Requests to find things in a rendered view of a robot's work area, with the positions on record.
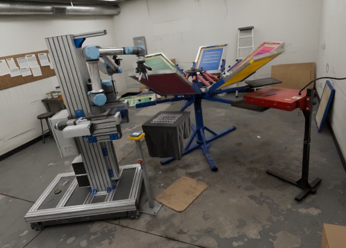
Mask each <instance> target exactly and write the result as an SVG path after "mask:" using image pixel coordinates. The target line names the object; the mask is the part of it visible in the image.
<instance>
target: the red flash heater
mask: <svg viewBox="0 0 346 248"><path fill-rule="evenodd" d="M299 91H300V90H295V89H286V88H276V87H264V88H261V89H259V90H256V91H254V92H251V93H249V94H247V95H244V103H247V104H252V105H258V106H263V107H269V108H274V109H280V110H286V111H293V110H295V109H297V108H300V110H302V109H304V108H305V97H306V94H307V91H305V90H302V91H301V95H299ZM272 94H274V95H272ZM267 95H270V96H267Z"/></svg>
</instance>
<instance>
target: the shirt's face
mask: <svg viewBox="0 0 346 248"><path fill-rule="evenodd" d="M189 112H190V111H159V112H158V113H157V114H156V115H154V116H153V117H152V118H150V119H149V120H148V121H147V122H145V123H144V124H143V125H151V126H177V125H178V124H179V123H180V122H181V121H182V120H183V119H184V118H185V116H186V115H187V114H188V113H189ZM162 113H165V114H182V115H181V116H180V117H179V118H178V119H177V120H176V121H175V122H174V123H151V121H153V120H154V119H155V118H156V117H158V116H159V115H160V114H162Z"/></svg>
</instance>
